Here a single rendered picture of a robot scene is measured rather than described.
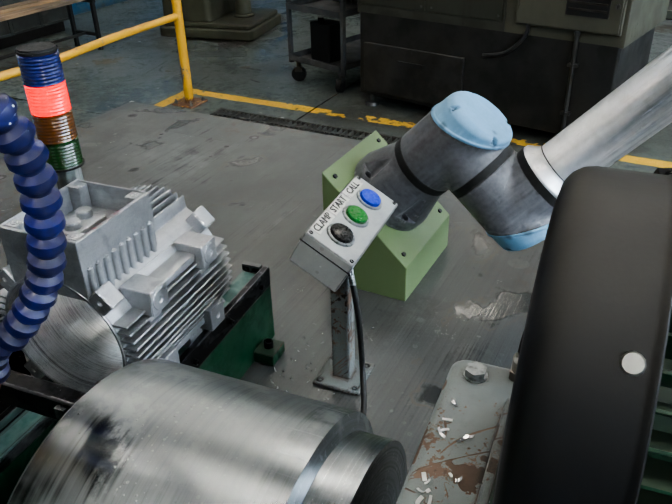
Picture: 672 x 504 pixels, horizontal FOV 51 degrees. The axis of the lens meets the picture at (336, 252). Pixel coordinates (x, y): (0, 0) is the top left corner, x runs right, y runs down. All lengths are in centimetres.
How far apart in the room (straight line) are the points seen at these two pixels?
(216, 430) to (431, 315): 75
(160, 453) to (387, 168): 78
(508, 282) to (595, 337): 103
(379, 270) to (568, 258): 94
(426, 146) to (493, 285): 29
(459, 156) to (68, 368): 62
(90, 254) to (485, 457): 45
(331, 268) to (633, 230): 60
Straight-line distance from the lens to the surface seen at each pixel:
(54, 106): 115
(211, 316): 86
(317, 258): 82
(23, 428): 87
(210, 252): 83
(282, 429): 44
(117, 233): 76
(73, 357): 89
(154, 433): 45
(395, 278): 116
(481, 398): 47
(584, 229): 25
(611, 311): 23
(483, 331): 113
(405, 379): 103
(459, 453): 44
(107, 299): 73
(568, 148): 108
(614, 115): 107
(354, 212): 87
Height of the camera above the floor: 148
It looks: 31 degrees down
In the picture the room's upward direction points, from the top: 1 degrees counter-clockwise
